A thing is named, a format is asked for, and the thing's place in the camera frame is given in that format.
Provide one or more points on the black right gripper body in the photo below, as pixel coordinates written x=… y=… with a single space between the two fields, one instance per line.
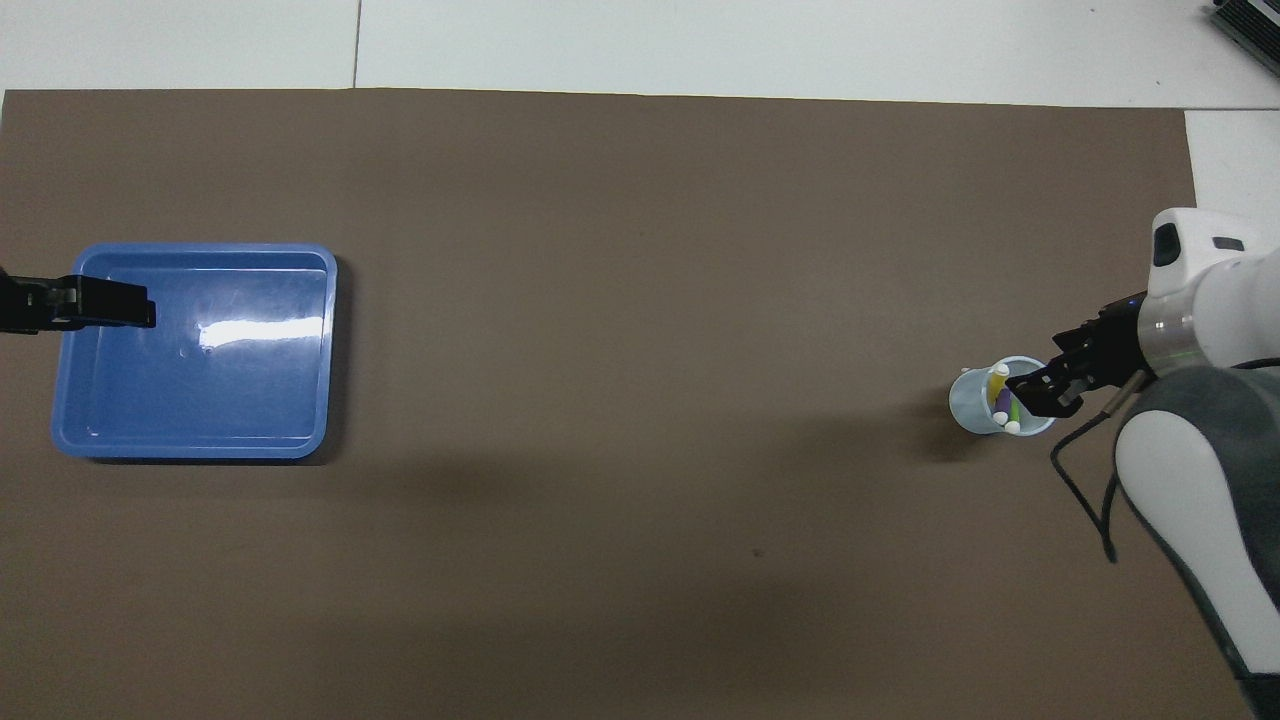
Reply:
x=1105 y=350

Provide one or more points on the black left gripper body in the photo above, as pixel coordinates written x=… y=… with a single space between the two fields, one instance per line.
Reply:
x=28 y=305

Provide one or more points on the green highlighter pen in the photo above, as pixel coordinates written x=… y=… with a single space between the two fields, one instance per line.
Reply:
x=1013 y=415

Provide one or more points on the purple highlighter pen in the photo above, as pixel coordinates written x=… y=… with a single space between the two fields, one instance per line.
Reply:
x=1002 y=405

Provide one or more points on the yellow highlighter pen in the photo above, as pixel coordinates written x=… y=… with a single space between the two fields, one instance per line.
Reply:
x=997 y=385

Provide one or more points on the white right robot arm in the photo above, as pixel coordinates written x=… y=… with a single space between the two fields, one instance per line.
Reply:
x=1210 y=400

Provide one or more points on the translucent plastic cup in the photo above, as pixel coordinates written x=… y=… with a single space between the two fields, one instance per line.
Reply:
x=968 y=405

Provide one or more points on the blue plastic tray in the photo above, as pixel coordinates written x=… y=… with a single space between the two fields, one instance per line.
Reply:
x=200 y=390

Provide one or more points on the grey ribbed device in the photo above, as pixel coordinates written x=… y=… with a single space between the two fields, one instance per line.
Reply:
x=1250 y=25

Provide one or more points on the brown table mat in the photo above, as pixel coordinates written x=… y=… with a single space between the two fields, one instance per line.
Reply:
x=640 y=300

